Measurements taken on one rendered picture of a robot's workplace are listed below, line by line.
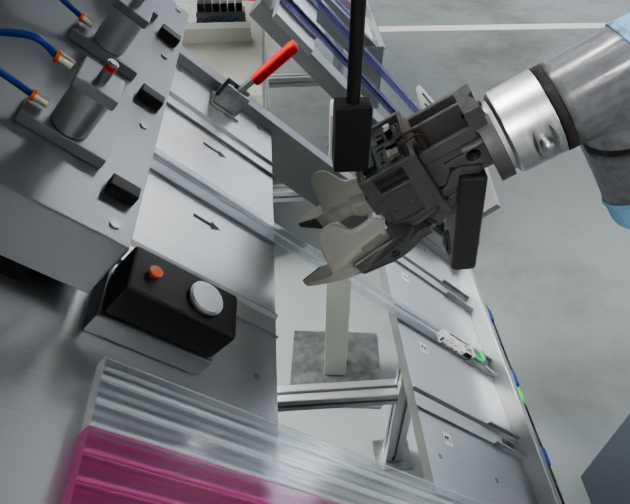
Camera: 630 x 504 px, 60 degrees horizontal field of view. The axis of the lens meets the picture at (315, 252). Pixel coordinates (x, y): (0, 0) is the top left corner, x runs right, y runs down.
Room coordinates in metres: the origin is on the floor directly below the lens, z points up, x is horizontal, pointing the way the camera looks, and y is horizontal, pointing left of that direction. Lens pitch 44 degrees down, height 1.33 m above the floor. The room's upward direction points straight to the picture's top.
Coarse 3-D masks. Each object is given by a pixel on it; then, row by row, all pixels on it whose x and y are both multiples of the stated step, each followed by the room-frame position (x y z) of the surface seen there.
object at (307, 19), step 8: (288, 0) 0.78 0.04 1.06; (296, 0) 0.79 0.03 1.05; (296, 8) 0.78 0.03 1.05; (304, 16) 0.78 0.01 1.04; (312, 24) 0.78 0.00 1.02; (320, 32) 0.78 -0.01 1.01; (320, 40) 0.78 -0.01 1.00; (328, 40) 0.78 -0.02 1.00; (328, 48) 0.78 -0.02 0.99; (336, 48) 0.78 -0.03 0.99; (336, 56) 0.78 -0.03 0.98; (344, 56) 0.78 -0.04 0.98; (344, 64) 0.78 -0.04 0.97; (368, 80) 0.78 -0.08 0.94; (368, 88) 0.78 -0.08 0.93; (376, 88) 0.78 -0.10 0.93; (376, 96) 0.78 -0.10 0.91; (384, 96) 0.78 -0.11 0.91; (384, 104) 0.78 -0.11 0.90; (392, 104) 0.78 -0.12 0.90; (392, 112) 0.78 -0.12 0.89
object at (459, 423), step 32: (416, 256) 0.55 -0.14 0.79; (384, 288) 0.44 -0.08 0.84; (416, 288) 0.47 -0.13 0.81; (448, 288) 0.52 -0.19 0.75; (448, 320) 0.45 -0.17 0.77; (416, 352) 0.35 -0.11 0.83; (448, 352) 0.39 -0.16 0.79; (416, 384) 0.31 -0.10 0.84; (448, 384) 0.33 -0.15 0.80; (480, 384) 0.37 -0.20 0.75; (416, 416) 0.27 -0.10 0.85; (448, 416) 0.29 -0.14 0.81; (480, 416) 0.31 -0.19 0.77; (448, 448) 0.25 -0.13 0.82; (480, 448) 0.27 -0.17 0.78; (512, 448) 0.29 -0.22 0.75; (448, 480) 0.21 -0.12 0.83; (480, 480) 0.23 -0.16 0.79; (512, 480) 0.25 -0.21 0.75
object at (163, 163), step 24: (168, 168) 0.38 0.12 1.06; (216, 192) 0.38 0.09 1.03; (240, 216) 0.38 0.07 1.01; (264, 216) 0.39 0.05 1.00; (288, 240) 0.38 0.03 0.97; (312, 264) 0.38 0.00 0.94; (360, 288) 0.39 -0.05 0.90; (408, 312) 0.40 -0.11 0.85; (432, 336) 0.39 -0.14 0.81; (480, 360) 0.40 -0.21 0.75
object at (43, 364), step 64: (192, 128) 0.47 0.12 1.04; (256, 128) 0.56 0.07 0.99; (192, 192) 0.38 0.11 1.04; (256, 192) 0.44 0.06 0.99; (192, 256) 0.30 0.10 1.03; (256, 256) 0.35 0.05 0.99; (0, 320) 0.18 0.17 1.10; (64, 320) 0.20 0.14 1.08; (256, 320) 0.28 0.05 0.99; (0, 384) 0.15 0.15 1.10; (64, 384) 0.16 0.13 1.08; (192, 384) 0.19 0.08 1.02; (256, 384) 0.22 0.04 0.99; (0, 448) 0.12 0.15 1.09; (64, 448) 0.13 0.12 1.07
